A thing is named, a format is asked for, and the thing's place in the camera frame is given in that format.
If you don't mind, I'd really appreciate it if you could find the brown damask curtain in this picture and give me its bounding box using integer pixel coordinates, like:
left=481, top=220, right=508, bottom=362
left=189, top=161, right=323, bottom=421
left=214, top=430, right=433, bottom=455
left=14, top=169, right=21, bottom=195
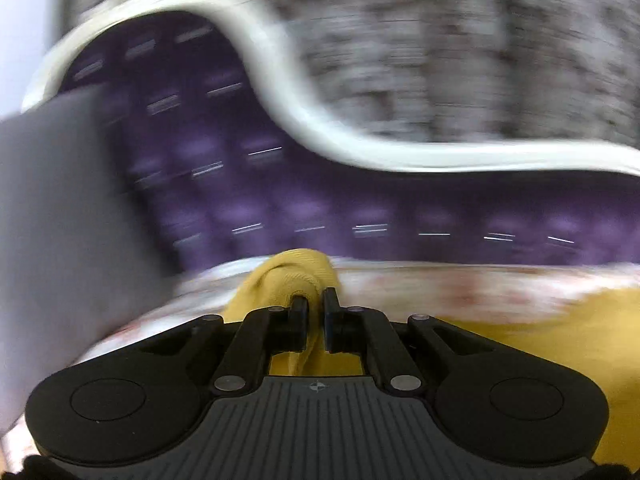
left=65, top=0, right=640, bottom=161

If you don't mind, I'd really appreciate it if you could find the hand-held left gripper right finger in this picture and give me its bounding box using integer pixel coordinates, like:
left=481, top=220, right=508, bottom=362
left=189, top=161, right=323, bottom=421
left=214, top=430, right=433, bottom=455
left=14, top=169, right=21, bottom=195
left=322, top=287, right=500, bottom=394

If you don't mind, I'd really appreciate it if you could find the purple tufted headboard white frame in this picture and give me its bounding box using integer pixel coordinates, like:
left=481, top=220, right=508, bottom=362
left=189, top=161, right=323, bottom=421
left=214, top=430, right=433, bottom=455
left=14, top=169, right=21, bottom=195
left=22, top=0, right=640, bottom=268

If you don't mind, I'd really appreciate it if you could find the yellow knit garment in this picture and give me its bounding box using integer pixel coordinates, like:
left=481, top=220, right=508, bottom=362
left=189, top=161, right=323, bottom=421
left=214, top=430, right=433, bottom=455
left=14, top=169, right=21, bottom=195
left=222, top=249, right=640, bottom=480

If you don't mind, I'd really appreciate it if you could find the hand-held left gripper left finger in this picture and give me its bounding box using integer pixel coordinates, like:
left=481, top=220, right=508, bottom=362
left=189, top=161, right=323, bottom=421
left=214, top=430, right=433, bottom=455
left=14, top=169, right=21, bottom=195
left=136, top=294, right=310, bottom=395

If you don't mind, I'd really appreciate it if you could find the grey cushion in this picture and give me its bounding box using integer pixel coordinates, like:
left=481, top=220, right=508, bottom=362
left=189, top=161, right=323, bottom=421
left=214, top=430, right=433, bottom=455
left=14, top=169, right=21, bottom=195
left=0, top=85, right=178, bottom=411

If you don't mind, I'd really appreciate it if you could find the floral bedspread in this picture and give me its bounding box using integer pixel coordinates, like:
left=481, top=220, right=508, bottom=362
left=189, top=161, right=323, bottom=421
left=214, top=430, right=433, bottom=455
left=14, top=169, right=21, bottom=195
left=0, top=255, right=640, bottom=466

